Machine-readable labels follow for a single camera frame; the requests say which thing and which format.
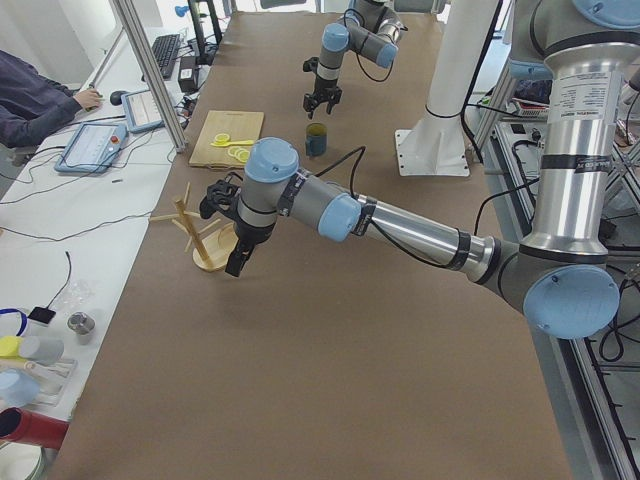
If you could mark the dark teal HOME mug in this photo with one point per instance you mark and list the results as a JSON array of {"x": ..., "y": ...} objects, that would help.
[{"x": 315, "y": 139}]

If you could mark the light blue cup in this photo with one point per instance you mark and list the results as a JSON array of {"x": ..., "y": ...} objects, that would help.
[{"x": 18, "y": 388}]

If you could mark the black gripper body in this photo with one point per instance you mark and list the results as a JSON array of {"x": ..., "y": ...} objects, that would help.
[
  {"x": 324, "y": 87},
  {"x": 248, "y": 235}
]

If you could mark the black computer mouse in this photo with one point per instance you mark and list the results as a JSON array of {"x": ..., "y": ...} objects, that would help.
[{"x": 116, "y": 97}]

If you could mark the far blue teach pendant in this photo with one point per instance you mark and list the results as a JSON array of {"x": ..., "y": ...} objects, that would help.
[{"x": 141, "y": 112}]

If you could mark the small black square pad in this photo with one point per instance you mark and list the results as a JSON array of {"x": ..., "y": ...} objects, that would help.
[{"x": 42, "y": 315}]

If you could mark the black power adapter box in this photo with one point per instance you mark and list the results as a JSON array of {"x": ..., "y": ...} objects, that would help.
[{"x": 188, "y": 74}]

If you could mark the grey cup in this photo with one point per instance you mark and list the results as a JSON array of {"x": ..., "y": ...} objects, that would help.
[{"x": 43, "y": 350}]

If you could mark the near blue teach pendant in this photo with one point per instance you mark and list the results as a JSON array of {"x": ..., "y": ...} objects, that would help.
[{"x": 92, "y": 149}]

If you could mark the lemon slice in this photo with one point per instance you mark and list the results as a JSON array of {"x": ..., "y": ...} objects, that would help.
[
  {"x": 221, "y": 139},
  {"x": 235, "y": 151}
]

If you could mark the black keyboard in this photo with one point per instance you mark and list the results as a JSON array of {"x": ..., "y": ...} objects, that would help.
[{"x": 165, "y": 49}]

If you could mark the blue teach pendant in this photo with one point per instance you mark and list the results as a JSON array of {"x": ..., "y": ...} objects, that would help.
[
  {"x": 141, "y": 112},
  {"x": 92, "y": 149}
]

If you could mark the lemon slice top right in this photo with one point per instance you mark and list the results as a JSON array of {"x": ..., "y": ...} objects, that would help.
[{"x": 221, "y": 139}]

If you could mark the lemon slice middle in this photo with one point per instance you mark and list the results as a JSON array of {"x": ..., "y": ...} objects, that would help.
[{"x": 235, "y": 151}]

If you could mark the wooden mug tree rack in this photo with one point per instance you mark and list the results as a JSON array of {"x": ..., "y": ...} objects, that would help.
[{"x": 211, "y": 245}]

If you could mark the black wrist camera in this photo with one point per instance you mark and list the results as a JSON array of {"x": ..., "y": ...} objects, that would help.
[
  {"x": 311, "y": 65},
  {"x": 221, "y": 197}
]

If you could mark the red cylinder bottle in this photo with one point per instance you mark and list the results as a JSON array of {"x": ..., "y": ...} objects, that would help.
[{"x": 27, "y": 427}]

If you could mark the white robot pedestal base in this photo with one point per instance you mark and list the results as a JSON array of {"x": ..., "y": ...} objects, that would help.
[{"x": 435, "y": 146}]

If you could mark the bamboo cutting board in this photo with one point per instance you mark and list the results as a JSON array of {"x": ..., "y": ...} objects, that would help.
[{"x": 240, "y": 125}]

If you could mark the person in dark sweater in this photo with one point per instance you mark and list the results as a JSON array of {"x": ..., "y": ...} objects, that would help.
[{"x": 33, "y": 106}]

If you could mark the yellow cup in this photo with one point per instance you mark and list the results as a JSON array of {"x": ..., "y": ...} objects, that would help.
[{"x": 9, "y": 346}]

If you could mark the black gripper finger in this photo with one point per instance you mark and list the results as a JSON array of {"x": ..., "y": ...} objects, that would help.
[
  {"x": 237, "y": 259},
  {"x": 331, "y": 103},
  {"x": 309, "y": 106}
]

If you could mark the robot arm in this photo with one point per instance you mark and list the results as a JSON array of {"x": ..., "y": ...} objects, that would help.
[
  {"x": 371, "y": 30},
  {"x": 343, "y": 250}
]

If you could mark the aluminium frame post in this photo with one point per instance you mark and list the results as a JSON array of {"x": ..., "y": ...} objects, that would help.
[{"x": 139, "y": 42}]

